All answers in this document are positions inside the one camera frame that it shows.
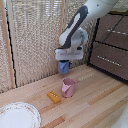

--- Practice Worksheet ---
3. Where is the yellow rectangular block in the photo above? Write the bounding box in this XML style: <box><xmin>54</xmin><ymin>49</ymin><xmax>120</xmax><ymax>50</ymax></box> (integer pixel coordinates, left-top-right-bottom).
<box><xmin>46</xmin><ymin>91</ymin><xmax>62</xmax><ymax>104</ymax></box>

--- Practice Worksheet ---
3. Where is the pink vase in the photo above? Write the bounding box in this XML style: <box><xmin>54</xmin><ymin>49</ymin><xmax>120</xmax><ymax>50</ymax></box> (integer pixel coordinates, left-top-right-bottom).
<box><xmin>61</xmin><ymin>78</ymin><xmax>76</xmax><ymax>99</ymax></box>

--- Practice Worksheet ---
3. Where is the dark brown drawer cabinet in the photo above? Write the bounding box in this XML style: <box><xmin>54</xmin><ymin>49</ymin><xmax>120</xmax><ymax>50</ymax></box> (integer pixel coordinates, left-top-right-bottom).
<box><xmin>87</xmin><ymin>9</ymin><xmax>128</xmax><ymax>83</ymax></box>

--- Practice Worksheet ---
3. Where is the white floral rim plate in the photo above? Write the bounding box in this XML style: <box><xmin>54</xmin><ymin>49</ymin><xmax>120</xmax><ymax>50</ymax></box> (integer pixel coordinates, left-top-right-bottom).
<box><xmin>0</xmin><ymin>101</ymin><xmax>42</xmax><ymax>128</ymax></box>

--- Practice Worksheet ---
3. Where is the pale grey round object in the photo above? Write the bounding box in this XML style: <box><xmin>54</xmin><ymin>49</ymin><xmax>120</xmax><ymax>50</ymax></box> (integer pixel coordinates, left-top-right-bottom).
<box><xmin>111</xmin><ymin>103</ymin><xmax>128</xmax><ymax>128</ymax></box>

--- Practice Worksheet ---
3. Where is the bright blue vase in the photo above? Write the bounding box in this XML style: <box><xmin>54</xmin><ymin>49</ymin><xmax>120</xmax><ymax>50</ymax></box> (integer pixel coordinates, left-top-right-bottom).
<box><xmin>58</xmin><ymin>59</ymin><xmax>72</xmax><ymax>75</ymax></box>

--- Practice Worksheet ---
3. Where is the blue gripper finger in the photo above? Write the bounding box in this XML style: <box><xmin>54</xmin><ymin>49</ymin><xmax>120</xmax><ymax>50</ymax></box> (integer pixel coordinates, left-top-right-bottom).
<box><xmin>66</xmin><ymin>60</ymin><xmax>72</xmax><ymax>67</ymax></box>

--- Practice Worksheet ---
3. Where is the beige bamboo screen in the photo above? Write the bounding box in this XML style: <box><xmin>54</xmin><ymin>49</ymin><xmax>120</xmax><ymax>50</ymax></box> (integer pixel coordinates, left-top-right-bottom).
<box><xmin>6</xmin><ymin>0</ymin><xmax>128</xmax><ymax>88</ymax></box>

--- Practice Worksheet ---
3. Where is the wooden post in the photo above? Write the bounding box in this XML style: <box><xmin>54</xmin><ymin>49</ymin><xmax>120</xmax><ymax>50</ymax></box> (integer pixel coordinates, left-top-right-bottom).
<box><xmin>0</xmin><ymin>0</ymin><xmax>17</xmax><ymax>90</ymax></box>

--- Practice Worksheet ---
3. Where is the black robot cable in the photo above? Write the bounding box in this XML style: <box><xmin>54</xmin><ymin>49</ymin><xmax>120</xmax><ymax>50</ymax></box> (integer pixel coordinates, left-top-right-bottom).
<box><xmin>99</xmin><ymin>14</ymin><xmax>128</xmax><ymax>43</ymax></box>

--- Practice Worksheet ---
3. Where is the long silver drawer handle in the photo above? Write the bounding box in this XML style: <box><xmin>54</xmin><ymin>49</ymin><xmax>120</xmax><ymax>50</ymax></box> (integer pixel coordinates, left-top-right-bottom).
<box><xmin>106</xmin><ymin>28</ymin><xmax>128</xmax><ymax>36</ymax></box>
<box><xmin>97</xmin><ymin>55</ymin><xmax>123</xmax><ymax>68</ymax></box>

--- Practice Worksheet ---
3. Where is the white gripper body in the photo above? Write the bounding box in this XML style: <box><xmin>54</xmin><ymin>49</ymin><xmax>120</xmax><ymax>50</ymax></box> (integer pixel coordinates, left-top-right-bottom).
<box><xmin>54</xmin><ymin>46</ymin><xmax>85</xmax><ymax>62</ymax></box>

